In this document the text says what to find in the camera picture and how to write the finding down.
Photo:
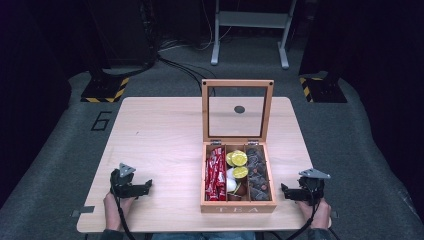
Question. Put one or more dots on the white metal stand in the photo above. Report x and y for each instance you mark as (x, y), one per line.
(251, 19)

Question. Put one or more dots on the white capsule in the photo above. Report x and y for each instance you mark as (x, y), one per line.
(230, 182)

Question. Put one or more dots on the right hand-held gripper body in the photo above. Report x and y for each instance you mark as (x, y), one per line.
(311, 188)

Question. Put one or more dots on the grey round table grommet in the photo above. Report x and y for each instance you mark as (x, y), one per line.
(239, 109)

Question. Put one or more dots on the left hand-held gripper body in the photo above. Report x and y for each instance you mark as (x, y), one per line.
(121, 181)

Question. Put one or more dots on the yellow-green capsule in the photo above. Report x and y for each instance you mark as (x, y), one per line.
(240, 172)
(229, 159)
(240, 158)

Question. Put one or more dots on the black yellow striped stand base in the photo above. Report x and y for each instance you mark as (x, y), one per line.
(321, 91)
(106, 91)

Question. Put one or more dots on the grey tape strip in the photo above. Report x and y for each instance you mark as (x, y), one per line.
(83, 211)

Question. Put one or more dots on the brown capsule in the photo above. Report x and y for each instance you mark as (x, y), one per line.
(240, 190)

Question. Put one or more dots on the wooden box with window lid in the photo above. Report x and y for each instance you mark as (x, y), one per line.
(238, 208)

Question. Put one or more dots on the pile of red sachets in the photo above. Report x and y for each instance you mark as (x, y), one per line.
(215, 176)

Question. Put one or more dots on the dark cabinet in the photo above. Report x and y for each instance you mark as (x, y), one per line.
(123, 30)

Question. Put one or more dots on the person's right hand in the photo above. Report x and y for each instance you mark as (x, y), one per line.
(320, 216)

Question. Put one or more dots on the pile of dark tea bags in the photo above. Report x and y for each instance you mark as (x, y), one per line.
(258, 176)

